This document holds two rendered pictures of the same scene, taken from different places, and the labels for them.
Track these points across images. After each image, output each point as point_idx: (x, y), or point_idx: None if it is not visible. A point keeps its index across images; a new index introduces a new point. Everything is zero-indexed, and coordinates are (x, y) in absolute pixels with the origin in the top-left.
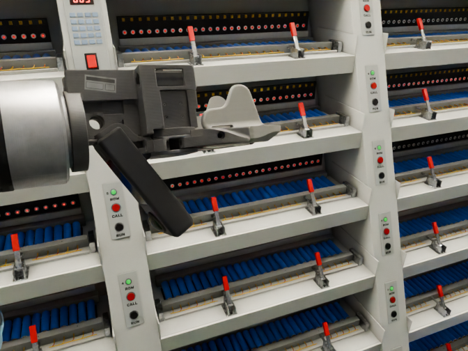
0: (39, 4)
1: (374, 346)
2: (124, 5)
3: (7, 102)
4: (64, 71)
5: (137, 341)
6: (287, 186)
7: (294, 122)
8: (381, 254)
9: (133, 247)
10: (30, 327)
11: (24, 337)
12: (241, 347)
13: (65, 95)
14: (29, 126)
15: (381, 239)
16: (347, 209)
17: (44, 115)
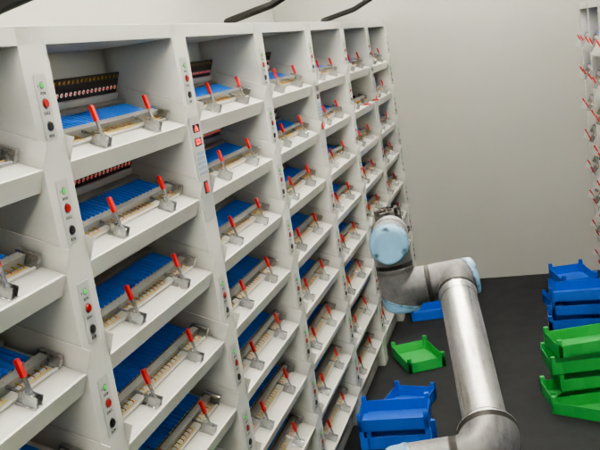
0: None
1: (305, 379)
2: None
3: (404, 224)
4: (392, 212)
5: (241, 397)
6: (237, 267)
7: (248, 213)
8: (298, 306)
9: (231, 324)
10: (201, 402)
11: (183, 420)
12: None
13: None
14: (407, 230)
15: (297, 295)
16: (285, 275)
17: (406, 227)
